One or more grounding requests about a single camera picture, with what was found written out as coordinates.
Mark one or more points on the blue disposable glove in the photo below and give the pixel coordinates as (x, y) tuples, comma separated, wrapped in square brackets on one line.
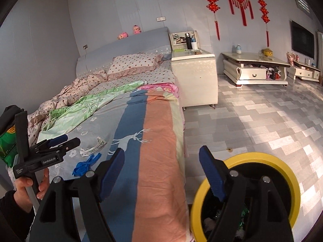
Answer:
[(85, 165)]

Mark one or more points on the white nightstand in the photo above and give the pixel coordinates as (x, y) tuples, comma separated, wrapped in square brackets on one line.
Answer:
[(196, 80)]

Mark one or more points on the white television stand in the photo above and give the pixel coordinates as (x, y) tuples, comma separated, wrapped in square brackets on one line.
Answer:
[(304, 73)]

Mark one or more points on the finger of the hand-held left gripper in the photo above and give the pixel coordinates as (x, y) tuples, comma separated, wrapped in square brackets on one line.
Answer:
[(72, 145), (58, 140)]

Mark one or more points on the dotted ruffled pillow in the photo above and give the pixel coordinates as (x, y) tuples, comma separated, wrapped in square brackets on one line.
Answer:
[(133, 64)]

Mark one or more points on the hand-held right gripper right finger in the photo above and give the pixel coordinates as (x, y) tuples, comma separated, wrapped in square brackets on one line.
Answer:
[(212, 171)]

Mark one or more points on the pink doll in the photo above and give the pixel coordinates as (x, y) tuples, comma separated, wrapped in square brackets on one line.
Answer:
[(292, 56)]

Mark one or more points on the louvered window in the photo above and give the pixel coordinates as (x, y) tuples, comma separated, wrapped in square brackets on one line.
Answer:
[(302, 3)]

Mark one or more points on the white wall switch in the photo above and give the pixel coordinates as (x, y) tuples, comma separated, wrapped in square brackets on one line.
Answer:
[(161, 19)]

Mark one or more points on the black television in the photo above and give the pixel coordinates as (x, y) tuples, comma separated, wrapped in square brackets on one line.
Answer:
[(302, 39)]

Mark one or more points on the dark cloth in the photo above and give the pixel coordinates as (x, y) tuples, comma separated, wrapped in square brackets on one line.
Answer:
[(8, 118)]

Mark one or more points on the person's left forearm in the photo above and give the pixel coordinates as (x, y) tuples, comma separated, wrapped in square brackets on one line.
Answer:
[(14, 219)]

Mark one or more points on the small clear bottle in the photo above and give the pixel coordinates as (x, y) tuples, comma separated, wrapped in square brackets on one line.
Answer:
[(238, 49)]

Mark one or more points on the pink floral sheet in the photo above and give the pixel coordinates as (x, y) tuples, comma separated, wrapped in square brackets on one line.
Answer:
[(161, 89)]

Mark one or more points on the grey bed headboard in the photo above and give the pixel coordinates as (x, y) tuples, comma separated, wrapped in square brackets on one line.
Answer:
[(126, 46)]

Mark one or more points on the person's left hand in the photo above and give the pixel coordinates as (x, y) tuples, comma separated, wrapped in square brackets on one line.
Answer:
[(22, 194)]

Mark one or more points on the yellow trash bin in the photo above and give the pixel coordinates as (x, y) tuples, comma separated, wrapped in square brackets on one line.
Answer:
[(265, 159)]

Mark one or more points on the pink plush toy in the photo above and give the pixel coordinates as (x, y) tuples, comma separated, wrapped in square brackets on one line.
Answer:
[(137, 29), (123, 35)]

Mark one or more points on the green leaf print cushion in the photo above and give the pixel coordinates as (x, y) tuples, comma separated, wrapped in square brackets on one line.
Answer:
[(7, 146)]

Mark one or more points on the white cup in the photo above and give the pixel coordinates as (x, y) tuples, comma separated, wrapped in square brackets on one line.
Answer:
[(194, 46)]

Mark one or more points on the yellow container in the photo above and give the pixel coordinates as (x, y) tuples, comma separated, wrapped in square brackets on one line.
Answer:
[(267, 52)]

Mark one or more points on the deer print striped blanket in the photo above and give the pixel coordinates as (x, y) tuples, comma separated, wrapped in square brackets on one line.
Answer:
[(156, 156)]

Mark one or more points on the black bottle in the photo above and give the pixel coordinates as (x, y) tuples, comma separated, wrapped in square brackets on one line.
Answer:
[(188, 41)]

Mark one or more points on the grey dotted bed sheet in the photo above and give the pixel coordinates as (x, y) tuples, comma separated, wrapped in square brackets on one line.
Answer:
[(156, 77)]

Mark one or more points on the white coffee table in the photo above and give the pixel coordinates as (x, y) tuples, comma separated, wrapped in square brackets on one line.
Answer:
[(252, 74)]

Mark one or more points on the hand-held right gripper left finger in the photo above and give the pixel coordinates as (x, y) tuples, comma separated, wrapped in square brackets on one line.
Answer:
[(113, 166)]

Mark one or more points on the pink dotted quilt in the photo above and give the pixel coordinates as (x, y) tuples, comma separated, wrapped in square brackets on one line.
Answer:
[(75, 85)]

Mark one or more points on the green floral quilt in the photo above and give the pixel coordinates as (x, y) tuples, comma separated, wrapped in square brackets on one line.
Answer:
[(83, 108)]

